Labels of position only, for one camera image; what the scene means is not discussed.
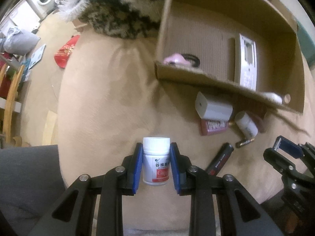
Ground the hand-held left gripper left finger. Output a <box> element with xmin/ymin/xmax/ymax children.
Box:
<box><xmin>28</xmin><ymin>142</ymin><xmax>144</xmax><ymax>236</ymax></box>

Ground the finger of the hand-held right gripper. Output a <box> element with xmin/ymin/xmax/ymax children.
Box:
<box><xmin>263</xmin><ymin>147</ymin><xmax>300</xmax><ymax>175</ymax></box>
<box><xmin>274</xmin><ymin>136</ymin><xmax>315</xmax><ymax>159</ymax></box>

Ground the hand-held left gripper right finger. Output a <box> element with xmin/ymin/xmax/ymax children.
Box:
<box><xmin>169</xmin><ymin>142</ymin><xmax>283</xmax><ymax>236</ymax></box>

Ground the white pill bottle red label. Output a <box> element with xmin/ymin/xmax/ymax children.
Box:
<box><xmin>143</xmin><ymin>137</ymin><xmax>171</xmax><ymax>186</ymax></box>

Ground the small white bottle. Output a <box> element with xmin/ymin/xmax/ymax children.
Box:
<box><xmin>234</xmin><ymin>111</ymin><xmax>258</xmax><ymax>138</ymax></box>

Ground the white earbud case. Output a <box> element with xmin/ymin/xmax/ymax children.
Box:
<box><xmin>262</xmin><ymin>92</ymin><xmax>283</xmax><ymax>104</ymax></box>

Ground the small pink box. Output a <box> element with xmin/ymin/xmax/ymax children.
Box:
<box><xmin>200</xmin><ymin>118</ymin><xmax>230</xmax><ymax>136</ymax></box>

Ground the white charger adapter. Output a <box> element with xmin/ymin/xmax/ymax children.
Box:
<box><xmin>195</xmin><ymin>91</ymin><xmax>233</xmax><ymax>121</ymax></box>

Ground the pink charm with black strap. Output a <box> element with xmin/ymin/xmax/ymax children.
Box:
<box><xmin>164</xmin><ymin>53</ymin><xmax>201</xmax><ymax>68</ymax></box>

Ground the cardboard box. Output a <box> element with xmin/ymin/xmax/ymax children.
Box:
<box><xmin>154</xmin><ymin>0</ymin><xmax>306</xmax><ymax>115</ymax></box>

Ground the black battery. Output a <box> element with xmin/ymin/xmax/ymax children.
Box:
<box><xmin>236</xmin><ymin>139</ymin><xmax>254</xmax><ymax>148</ymax></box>

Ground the black marker pen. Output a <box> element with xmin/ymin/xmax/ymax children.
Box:
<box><xmin>205</xmin><ymin>143</ymin><xmax>234</xmax><ymax>176</ymax></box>

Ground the teal cushion with orange stripe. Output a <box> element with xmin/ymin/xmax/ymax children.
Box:
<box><xmin>296</xmin><ymin>21</ymin><xmax>315</xmax><ymax>68</ymax></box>

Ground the red gift bag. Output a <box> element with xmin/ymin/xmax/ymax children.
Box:
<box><xmin>54</xmin><ymin>35</ymin><xmax>81</xmax><ymax>68</ymax></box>

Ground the yellow wooden chair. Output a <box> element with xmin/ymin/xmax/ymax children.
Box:
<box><xmin>0</xmin><ymin>63</ymin><xmax>25</xmax><ymax>144</ymax></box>

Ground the shaggy patterned blanket white fringe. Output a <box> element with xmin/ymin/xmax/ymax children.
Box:
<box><xmin>59</xmin><ymin>0</ymin><xmax>170</xmax><ymax>39</ymax></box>

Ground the red storage box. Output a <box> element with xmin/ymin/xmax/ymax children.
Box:
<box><xmin>0</xmin><ymin>77</ymin><xmax>10</xmax><ymax>99</ymax></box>

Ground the grey plastic bag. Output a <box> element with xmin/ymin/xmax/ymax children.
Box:
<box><xmin>2</xmin><ymin>27</ymin><xmax>41</xmax><ymax>56</ymax></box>

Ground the white kitchen cabinet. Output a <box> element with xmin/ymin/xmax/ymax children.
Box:
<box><xmin>0</xmin><ymin>0</ymin><xmax>41</xmax><ymax>35</ymax></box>

